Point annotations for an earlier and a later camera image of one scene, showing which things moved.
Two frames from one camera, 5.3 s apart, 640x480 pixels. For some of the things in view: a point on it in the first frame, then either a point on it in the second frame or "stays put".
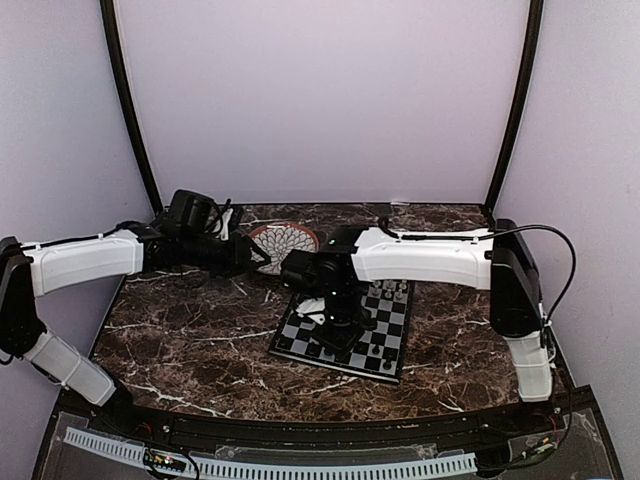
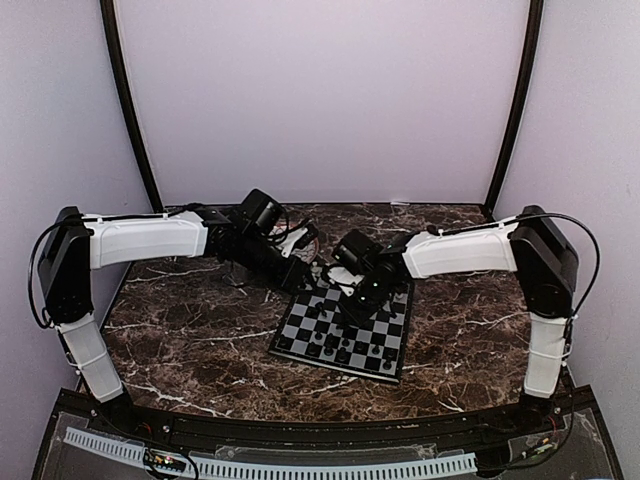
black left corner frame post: (110, 26) stays put
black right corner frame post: (522, 102) stays put
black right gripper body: (346, 320) to (376, 298)
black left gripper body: (227, 262) to (287, 279)
